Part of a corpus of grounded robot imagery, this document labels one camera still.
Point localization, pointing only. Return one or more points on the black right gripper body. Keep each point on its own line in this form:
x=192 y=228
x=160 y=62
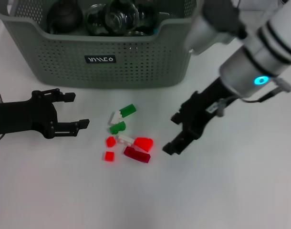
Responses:
x=202 y=109

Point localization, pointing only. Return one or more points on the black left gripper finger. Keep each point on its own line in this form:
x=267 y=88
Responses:
x=67 y=97
x=74 y=126

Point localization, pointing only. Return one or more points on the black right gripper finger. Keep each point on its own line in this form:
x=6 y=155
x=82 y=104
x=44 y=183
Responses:
x=177 y=144
x=176 y=118

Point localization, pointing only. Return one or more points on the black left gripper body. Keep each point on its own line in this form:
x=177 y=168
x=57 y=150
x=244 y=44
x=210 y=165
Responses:
x=23 y=115

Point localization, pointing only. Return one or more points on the red sloped toy brick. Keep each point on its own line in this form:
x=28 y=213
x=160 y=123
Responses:
x=143 y=143

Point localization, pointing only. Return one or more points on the dark red brick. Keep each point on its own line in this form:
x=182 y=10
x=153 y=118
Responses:
x=137 y=155

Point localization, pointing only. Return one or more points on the small red toy brick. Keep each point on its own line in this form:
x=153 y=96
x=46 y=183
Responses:
x=110 y=142
x=109 y=156

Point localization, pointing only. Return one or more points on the white toy brick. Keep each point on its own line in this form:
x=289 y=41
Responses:
x=125 y=139
x=115 y=117

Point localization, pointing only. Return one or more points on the grey-green perforated storage bin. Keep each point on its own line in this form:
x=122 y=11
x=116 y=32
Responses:
x=112 y=76

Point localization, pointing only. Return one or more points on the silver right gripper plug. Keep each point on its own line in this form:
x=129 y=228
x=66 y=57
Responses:
x=221 y=107

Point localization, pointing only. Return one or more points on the green toy brick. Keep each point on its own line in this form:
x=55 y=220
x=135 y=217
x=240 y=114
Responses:
x=128 y=110
x=117 y=128

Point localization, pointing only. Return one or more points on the black round teapot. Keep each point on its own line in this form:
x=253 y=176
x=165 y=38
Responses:
x=64 y=16

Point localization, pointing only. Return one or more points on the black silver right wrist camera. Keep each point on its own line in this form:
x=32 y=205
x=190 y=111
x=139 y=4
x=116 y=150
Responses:
x=207 y=31

